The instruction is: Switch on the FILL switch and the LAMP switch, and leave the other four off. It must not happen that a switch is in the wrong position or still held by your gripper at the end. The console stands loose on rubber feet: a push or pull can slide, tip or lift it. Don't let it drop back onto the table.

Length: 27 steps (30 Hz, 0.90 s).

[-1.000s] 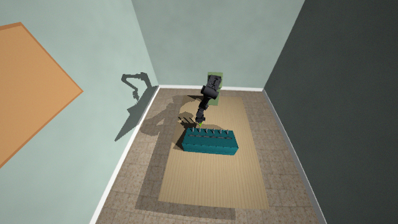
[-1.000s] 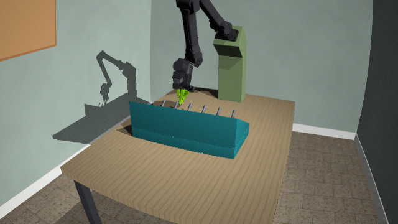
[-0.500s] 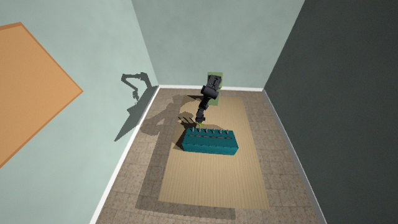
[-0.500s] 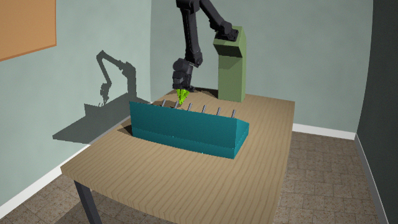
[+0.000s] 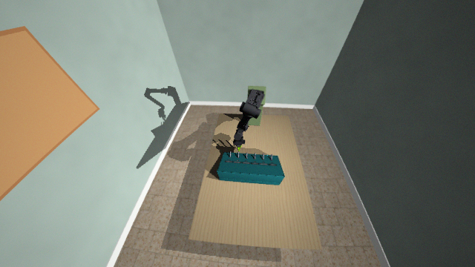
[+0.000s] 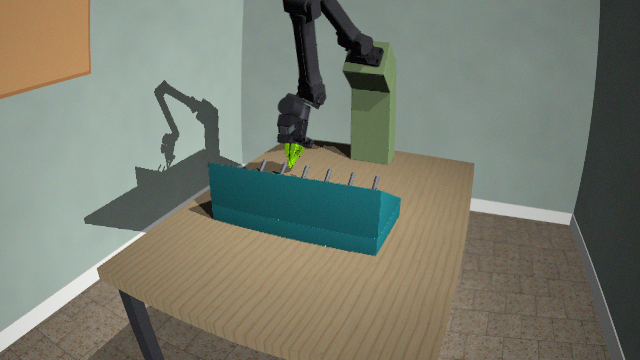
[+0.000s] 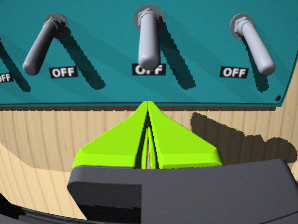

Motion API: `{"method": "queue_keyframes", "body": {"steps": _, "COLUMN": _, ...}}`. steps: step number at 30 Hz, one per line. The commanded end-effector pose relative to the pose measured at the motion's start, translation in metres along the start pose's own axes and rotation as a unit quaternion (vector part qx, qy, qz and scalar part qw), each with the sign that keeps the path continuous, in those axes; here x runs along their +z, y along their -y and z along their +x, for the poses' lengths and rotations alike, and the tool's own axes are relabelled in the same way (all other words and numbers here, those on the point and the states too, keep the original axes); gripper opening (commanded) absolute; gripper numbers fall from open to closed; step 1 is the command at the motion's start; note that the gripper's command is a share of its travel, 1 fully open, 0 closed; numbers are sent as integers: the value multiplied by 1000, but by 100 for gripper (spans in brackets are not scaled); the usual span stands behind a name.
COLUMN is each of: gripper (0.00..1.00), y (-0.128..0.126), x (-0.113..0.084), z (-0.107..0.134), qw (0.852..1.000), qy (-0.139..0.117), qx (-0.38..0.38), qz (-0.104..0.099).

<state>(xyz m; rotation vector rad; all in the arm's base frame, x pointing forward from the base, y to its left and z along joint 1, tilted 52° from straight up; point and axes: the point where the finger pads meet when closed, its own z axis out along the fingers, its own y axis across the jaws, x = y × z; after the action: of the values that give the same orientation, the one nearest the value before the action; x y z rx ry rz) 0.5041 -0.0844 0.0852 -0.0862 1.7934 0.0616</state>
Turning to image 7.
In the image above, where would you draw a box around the teal wedge-shaped console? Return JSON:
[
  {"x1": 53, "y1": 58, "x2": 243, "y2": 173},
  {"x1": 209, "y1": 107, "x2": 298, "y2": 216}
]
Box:
[{"x1": 0, "y1": 0, "x2": 298, "y2": 107}]

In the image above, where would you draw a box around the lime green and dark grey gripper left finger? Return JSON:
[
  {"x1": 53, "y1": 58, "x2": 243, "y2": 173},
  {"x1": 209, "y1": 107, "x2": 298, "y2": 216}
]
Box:
[{"x1": 72, "y1": 101, "x2": 149, "y2": 169}]

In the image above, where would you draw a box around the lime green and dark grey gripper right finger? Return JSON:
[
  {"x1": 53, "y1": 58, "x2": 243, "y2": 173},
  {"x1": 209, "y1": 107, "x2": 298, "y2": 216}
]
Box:
[{"x1": 148, "y1": 101, "x2": 224, "y2": 169}]

